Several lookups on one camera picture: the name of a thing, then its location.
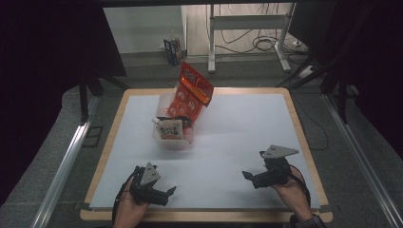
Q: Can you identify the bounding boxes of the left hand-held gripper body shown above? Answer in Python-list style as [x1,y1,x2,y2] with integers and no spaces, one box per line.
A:
[129,161,169,207]

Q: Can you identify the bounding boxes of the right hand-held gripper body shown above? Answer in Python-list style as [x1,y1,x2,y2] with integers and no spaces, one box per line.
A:
[252,144,300,190]

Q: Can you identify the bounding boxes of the clear plastic container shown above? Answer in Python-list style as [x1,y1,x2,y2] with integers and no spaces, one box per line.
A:
[152,91,196,152]

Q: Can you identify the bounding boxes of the small clear snack packet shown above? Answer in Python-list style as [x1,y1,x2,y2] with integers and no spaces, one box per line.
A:
[151,116,185,142]

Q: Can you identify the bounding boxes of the small red snack packet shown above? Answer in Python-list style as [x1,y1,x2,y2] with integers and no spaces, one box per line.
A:
[163,114,195,145]

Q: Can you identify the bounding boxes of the large orange snack packet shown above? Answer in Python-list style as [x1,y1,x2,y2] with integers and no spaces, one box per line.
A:
[165,61,215,124]

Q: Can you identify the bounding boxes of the person's left hand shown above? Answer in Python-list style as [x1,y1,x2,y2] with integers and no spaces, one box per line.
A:
[112,185,150,228]

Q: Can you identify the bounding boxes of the person's right hand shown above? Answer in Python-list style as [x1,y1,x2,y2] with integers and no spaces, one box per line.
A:
[271,166,314,223]

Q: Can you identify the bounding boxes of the white table mat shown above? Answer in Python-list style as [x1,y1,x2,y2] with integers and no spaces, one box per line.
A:
[89,93,321,212]

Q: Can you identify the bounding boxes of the black stand legs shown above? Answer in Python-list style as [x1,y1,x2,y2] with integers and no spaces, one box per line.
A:
[275,53,350,125]
[77,74,130,125]

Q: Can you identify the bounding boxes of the white power strip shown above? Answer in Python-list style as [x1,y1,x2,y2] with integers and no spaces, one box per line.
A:
[297,65,316,79]

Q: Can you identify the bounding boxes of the white metal stand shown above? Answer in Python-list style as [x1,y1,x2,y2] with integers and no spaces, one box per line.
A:
[207,3,297,74]

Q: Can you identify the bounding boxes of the blue carton in clear bag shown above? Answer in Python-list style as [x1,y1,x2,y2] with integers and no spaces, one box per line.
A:
[163,29,185,67]

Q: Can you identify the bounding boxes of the white cabinet panel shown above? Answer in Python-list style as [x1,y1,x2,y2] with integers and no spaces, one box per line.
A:
[103,5,188,55]

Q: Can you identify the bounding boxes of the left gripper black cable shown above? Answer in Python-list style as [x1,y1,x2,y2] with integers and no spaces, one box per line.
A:
[110,164,141,226]

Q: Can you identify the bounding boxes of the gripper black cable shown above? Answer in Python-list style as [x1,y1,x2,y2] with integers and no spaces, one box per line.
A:
[110,164,141,226]
[289,163,313,207]

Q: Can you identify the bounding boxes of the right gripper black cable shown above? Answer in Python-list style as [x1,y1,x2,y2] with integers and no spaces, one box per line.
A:
[289,163,313,207]

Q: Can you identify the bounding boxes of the thin black floor cable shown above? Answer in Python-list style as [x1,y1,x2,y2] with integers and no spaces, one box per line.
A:
[292,94,330,152]

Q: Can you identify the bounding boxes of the aluminium floor rail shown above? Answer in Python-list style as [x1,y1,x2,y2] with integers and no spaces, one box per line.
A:
[322,93,403,228]
[30,94,100,228]

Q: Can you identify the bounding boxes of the tangle of floor cables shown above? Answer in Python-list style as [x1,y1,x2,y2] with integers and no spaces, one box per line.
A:
[218,3,307,55]

